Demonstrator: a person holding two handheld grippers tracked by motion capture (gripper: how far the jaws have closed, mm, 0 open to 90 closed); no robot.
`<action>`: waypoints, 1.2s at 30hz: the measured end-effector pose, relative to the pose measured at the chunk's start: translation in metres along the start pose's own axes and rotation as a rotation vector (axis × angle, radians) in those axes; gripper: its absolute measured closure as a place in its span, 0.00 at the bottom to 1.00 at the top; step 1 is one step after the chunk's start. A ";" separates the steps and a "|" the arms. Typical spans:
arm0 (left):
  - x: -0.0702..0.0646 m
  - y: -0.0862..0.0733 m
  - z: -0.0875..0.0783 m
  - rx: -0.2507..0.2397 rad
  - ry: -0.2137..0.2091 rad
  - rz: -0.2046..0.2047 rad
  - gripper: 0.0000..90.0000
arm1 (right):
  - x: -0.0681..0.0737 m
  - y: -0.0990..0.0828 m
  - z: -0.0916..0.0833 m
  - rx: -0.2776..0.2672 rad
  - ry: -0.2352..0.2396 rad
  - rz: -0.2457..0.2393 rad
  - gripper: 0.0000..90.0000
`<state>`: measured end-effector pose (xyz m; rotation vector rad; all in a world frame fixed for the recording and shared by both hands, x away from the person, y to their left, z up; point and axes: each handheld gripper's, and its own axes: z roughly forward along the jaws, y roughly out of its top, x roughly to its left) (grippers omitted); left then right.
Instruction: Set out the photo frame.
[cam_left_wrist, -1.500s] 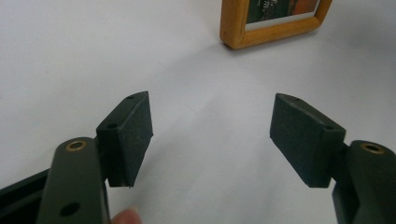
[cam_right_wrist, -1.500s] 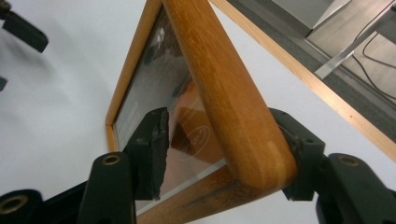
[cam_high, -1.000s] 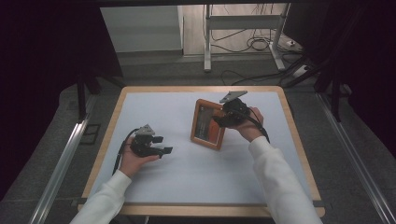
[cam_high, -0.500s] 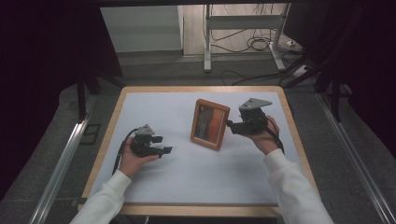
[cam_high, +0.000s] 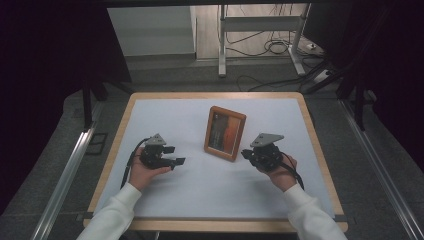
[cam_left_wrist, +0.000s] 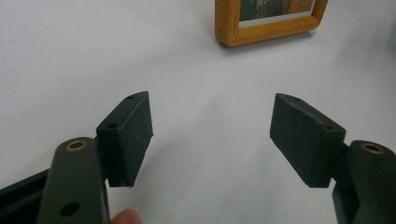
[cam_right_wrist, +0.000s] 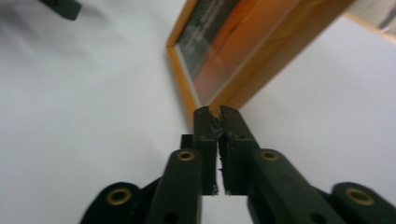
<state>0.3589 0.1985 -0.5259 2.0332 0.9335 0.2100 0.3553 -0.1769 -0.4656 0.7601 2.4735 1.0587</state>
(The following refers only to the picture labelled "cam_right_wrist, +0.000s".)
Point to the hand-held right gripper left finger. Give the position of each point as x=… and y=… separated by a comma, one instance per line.
x=205, y=149

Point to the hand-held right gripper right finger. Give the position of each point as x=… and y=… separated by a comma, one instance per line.
x=236, y=149

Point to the wooden picture frame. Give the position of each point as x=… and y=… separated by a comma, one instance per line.
x=274, y=53

